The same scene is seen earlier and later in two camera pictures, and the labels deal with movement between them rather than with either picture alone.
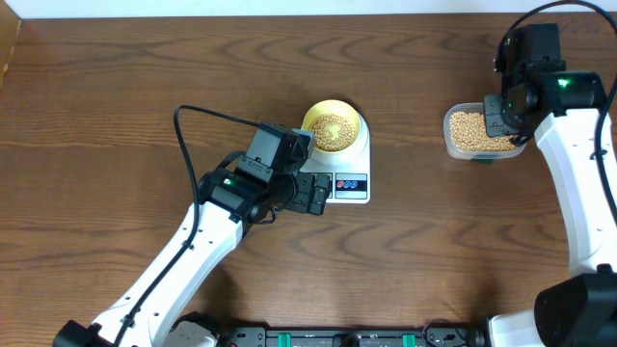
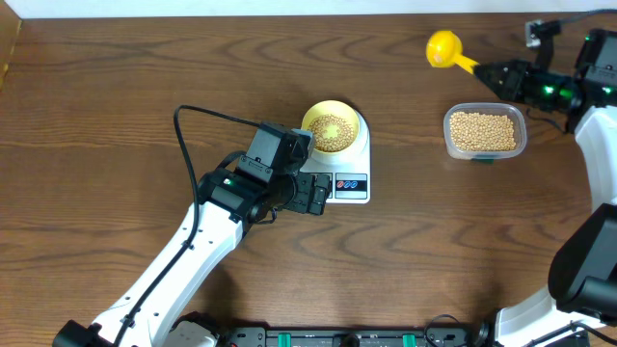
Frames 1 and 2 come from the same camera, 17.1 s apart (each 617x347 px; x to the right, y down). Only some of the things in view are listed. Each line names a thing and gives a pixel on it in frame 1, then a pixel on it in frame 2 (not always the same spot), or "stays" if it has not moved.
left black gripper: x=304 y=181 stays
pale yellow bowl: x=335 y=124 stays
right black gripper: x=494 y=124 to x=513 y=84
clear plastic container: x=466 y=136 stays
